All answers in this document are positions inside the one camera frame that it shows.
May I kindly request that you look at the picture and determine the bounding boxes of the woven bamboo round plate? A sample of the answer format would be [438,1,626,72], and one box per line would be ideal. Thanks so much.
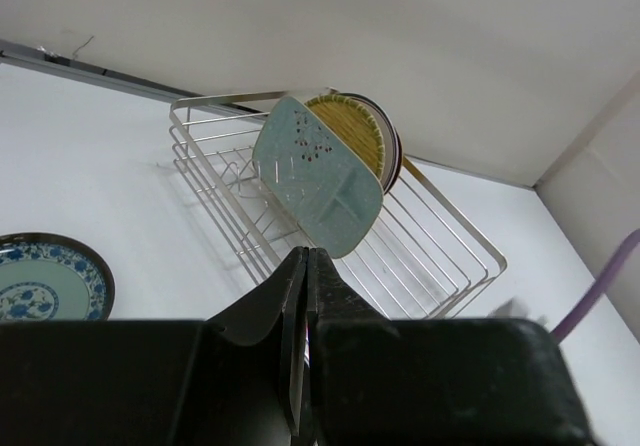
[305,94,386,180]

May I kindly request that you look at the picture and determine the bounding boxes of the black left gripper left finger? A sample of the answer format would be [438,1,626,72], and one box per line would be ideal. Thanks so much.
[1,247,306,445]

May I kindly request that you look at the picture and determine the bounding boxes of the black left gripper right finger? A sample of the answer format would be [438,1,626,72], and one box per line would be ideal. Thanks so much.
[307,248,594,445]

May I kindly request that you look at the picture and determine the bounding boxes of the light green rectangular dish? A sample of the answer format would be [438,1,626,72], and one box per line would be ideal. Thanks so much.
[252,96,383,258]

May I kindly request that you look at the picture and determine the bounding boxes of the blue and white plate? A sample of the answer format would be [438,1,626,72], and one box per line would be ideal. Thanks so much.
[1,232,115,322]

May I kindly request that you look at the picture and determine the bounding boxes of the silver wire dish rack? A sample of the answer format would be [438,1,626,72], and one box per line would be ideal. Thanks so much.
[169,89,507,319]

